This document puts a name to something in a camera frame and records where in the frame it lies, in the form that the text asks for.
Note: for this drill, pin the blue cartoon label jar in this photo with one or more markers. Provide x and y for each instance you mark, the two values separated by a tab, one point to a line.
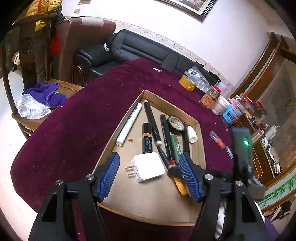
233	112

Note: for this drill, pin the clear case red item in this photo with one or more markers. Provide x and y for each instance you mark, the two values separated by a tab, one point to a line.
217	140

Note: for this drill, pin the red lid clear jar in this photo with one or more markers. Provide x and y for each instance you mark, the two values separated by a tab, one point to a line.
245	102

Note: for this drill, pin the crumpled clear wrapper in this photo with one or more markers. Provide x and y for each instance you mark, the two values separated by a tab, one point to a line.
197	78

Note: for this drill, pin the white tumbler cup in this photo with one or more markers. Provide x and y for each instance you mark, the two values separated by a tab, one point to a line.
270	134

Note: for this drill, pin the steel thermos flask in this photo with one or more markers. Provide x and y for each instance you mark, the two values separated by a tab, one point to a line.
257	136

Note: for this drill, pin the green lighter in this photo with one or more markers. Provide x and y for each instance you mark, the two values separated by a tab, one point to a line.
176	148

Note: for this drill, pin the orange contents jar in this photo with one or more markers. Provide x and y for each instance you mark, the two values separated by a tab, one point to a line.
210	98

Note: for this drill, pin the white label supplement jar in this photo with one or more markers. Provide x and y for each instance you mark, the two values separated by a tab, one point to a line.
220	105

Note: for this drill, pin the cardboard tray box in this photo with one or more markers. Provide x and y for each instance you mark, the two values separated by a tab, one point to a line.
142	190

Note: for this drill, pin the purple cloth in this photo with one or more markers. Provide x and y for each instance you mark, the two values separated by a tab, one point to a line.
46	94

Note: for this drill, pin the black box green light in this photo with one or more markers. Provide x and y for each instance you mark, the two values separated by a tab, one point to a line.
243	168

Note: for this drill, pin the black electrical tape roll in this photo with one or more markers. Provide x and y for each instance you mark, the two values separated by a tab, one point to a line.
176	126

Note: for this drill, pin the clear plastic bag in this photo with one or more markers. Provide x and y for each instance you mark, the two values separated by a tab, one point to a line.
30	109

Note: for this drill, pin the black leather sofa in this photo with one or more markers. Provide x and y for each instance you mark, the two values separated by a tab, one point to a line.
125	46

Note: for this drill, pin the black gold lipstick tube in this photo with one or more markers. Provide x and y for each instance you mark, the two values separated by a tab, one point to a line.
146	138

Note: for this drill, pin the large white charger plug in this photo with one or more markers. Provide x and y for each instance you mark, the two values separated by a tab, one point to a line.
146	167

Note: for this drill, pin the black marker pen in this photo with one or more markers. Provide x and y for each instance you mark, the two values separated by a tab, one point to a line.
185	140

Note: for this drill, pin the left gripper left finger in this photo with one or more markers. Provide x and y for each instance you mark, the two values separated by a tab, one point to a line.
55	219

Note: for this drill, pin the long black pen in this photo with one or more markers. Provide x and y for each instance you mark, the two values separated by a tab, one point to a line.
152	123

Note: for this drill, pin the small white bottle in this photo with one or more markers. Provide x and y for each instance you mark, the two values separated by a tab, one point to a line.
192	136

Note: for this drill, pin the framed horse painting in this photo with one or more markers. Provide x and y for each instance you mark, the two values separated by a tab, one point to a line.
197	9

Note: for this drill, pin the wooden chair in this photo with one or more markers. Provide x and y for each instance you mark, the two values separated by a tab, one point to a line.
28	67

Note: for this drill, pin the white paper roll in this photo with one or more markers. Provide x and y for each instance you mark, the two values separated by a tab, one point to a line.
128	125

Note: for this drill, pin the yellow black pen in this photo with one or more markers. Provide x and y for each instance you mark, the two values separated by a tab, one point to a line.
174	171

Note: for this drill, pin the maroon velvet tablecloth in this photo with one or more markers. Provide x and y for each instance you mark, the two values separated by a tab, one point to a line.
69	142

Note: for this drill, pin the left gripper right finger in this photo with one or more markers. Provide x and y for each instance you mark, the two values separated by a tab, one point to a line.
242	220

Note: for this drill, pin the red tip black marker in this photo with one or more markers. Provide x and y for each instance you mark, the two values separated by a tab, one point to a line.
167	139

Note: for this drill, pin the red blue lid jar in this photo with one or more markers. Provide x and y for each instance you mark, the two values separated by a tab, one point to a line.
217	90

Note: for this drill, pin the yellow tape roll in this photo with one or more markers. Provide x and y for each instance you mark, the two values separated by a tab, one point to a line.
187	83

